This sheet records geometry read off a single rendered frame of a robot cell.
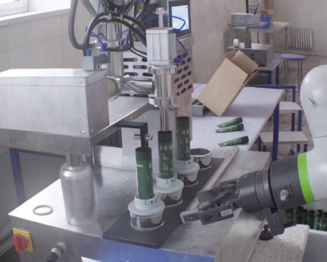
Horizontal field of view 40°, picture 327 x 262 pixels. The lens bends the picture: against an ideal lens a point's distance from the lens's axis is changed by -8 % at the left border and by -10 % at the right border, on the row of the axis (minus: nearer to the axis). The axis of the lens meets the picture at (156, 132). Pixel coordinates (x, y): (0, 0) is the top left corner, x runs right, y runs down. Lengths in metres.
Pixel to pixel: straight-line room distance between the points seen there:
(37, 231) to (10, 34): 1.92
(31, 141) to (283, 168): 0.50
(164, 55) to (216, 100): 1.81
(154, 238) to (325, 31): 10.38
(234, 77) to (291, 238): 1.40
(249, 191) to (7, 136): 0.52
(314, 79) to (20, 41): 2.33
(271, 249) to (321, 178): 0.65
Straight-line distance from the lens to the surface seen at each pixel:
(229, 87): 2.70
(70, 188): 0.97
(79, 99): 0.90
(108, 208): 1.08
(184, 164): 1.12
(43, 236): 1.06
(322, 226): 1.94
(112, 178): 1.24
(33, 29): 3.02
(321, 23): 11.13
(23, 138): 1.01
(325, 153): 0.79
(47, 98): 0.94
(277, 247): 1.43
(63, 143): 0.94
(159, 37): 0.94
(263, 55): 5.33
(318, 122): 0.78
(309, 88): 0.78
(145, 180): 0.92
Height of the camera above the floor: 1.49
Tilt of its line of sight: 17 degrees down
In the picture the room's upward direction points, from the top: 2 degrees counter-clockwise
